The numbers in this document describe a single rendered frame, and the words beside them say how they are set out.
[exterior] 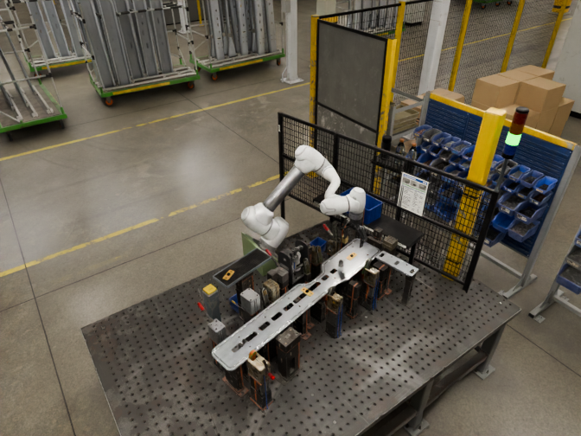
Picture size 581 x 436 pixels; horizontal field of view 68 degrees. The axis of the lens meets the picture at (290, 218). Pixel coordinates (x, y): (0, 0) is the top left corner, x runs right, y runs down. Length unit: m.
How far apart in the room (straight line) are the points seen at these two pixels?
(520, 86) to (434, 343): 4.56
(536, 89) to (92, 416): 6.12
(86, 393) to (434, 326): 2.61
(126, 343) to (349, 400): 1.45
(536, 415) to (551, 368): 0.48
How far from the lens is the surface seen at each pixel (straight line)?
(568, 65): 8.89
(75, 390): 3.91
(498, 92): 6.50
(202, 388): 2.78
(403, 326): 3.07
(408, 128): 5.11
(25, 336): 4.49
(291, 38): 9.24
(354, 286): 2.84
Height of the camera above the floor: 2.98
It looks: 36 degrees down
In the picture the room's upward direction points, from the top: 1 degrees counter-clockwise
